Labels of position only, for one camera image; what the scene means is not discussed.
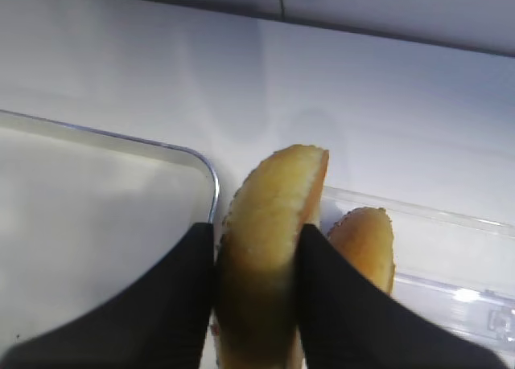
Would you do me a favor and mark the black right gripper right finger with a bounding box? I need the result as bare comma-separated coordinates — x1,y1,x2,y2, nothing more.
295,224,506,368

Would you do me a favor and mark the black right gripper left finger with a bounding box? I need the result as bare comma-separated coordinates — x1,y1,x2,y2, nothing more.
1,223,214,368

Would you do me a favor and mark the sesame top bun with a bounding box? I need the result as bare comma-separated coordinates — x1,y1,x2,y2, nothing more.
214,144,329,368

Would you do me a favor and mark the sesame bun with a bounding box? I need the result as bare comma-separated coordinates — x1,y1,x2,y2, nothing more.
328,207,396,294
214,144,329,368

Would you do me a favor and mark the sesame bun in rack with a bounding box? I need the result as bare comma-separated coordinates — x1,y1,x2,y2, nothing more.
328,207,396,294

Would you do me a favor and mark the right clear acrylic rack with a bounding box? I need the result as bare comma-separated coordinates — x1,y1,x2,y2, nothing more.
321,187,514,367

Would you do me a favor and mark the metal baking tray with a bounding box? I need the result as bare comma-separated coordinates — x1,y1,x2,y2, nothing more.
1,111,220,350

